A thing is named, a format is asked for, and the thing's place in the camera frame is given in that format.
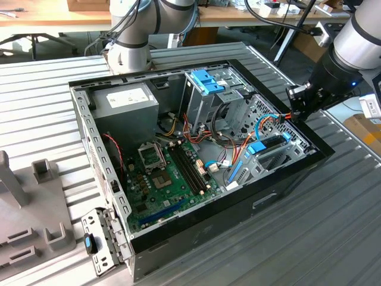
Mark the black open PC case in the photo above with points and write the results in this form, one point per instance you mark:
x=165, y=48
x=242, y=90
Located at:
x=208, y=214

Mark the metal disk bay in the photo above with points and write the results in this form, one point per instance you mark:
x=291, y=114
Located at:
x=253, y=174

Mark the blue plastic drive latch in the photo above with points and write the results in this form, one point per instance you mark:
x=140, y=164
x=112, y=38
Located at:
x=201, y=76
x=215, y=88

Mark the black RAM slot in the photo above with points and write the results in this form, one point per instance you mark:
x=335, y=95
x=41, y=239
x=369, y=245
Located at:
x=192, y=169
x=187, y=169
x=196, y=169
x=183, y=169

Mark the wooden desk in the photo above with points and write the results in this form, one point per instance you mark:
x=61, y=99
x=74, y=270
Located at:
x=226, y=18
x=44, y=18

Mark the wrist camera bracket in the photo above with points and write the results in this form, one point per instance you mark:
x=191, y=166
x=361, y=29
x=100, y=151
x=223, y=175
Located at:
x=327, y=29

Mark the blue black clip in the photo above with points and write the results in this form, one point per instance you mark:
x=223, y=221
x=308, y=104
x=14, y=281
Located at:
x=89, y=244

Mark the blue expansion slot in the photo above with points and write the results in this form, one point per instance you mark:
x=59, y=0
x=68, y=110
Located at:
x=163, y=212

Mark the metal optical drive cage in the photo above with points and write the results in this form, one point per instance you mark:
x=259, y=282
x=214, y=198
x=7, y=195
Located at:
x=199, y=107

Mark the grey power supply unit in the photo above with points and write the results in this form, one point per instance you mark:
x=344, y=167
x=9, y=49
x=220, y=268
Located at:
x=125, y=119

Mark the grey parts rack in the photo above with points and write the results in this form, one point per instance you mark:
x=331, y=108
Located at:
x=32, y=214

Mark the green motherboard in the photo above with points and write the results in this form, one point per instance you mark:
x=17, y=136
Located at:
x=166, y=195

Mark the black office chair base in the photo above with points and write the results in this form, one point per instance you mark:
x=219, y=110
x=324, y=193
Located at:
x=33, y=44

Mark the plain cardboard box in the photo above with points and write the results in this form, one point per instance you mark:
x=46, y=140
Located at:
x=86, y=4

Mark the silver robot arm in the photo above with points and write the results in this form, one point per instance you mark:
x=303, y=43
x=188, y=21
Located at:
x=357, y=38

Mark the brown cabinet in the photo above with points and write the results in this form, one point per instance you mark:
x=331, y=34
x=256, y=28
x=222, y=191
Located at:
x=205, y=35

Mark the cardboard box with yellow tape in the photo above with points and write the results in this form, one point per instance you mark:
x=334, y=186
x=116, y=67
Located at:
x=360, y=134

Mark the metal slot cover bracket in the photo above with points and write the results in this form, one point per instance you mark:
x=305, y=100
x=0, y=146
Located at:
x=99, y=220

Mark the hard disk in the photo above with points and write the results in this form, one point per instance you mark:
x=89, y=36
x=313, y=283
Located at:
x=256, y=148

